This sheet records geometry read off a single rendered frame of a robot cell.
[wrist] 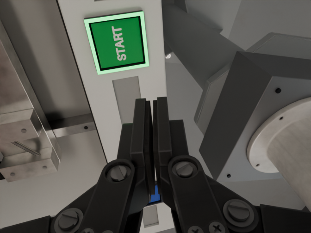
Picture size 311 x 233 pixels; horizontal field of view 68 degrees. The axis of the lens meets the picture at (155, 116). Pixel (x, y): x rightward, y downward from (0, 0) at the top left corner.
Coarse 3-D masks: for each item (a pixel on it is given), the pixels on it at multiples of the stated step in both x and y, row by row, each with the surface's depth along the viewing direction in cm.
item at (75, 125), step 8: (56, 120) 43; (64, 120) 42; (72, 120) 42; (80, 120) 42; (88, 120) 42; (56, 128) 41; (64, 128) 41; (72, 128) 41; (80, 128) 42; (88, 128) 42; (56, 136) 42
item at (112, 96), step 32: (64, 0) 20; (96, 0) 21; (128, 0) 21; (160, 0) 22; (160, 32) 24; (160, 64) 26; (96, 96) 26; (128, 96) 28; (160, 96) 28; (160, 224) 46
